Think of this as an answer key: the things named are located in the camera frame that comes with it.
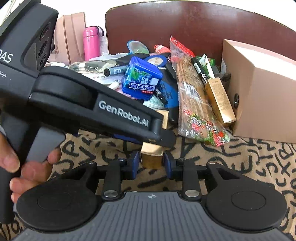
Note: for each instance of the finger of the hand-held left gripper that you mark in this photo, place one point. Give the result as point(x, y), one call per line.
point(129, 139)
point(161, 136)

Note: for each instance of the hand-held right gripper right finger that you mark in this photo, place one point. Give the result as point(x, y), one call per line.
point(167, 165)

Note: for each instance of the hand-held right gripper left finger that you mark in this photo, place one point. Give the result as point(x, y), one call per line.
point(135, 165)

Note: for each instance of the small gold box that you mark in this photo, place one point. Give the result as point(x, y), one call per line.
point(152, 155)

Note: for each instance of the letter-patterned desktop cloth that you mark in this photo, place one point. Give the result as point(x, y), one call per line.
point(231, 166)

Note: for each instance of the person's left hand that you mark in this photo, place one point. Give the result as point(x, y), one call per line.
point(34, 171)

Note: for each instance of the white barcode box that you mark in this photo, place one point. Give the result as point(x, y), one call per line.
point(101, 78)

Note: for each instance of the bagged black makeup brush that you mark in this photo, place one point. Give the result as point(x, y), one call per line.
point(92, 66)

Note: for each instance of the dark blue pouch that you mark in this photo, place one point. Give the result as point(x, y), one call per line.
point(171, 99)

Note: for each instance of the small black marker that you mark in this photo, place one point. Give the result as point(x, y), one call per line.
point(161, 96)

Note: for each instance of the pink cloth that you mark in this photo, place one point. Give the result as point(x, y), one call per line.
point(128, 95)

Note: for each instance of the clear packet of brown sticks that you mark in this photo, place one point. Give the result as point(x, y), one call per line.
point(196, 102)

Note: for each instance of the blue grey marker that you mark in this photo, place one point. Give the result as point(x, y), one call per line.
point(115, 70)

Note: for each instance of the brown paper bag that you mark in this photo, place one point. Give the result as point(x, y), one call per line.
point(69, 39)

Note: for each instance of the pink thermos bottle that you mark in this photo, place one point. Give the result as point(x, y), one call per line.
point(92, 44)

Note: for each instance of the blue gum container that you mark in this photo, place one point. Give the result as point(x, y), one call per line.
point(141, 77)

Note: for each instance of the black case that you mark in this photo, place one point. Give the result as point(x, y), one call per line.
point(124, 59)

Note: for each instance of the tall gold box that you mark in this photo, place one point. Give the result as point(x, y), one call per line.
point(219, 102)

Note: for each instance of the blue tape roll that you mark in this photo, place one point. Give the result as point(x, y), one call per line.
point(157, 61)

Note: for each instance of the blue-lidded clear container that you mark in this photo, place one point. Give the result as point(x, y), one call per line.
point(137, 47)

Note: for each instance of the green white tube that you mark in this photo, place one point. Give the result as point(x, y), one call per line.
point(208, 66)

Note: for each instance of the red packet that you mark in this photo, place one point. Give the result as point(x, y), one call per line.
point(161, 49)

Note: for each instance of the green snack packet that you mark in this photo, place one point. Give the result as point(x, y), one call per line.
point(212, 62)

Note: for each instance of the brown cardboard box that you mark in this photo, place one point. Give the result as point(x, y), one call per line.
point(261, 99)

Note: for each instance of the dark brown wooden board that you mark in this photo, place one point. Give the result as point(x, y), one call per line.
point(196, 25)

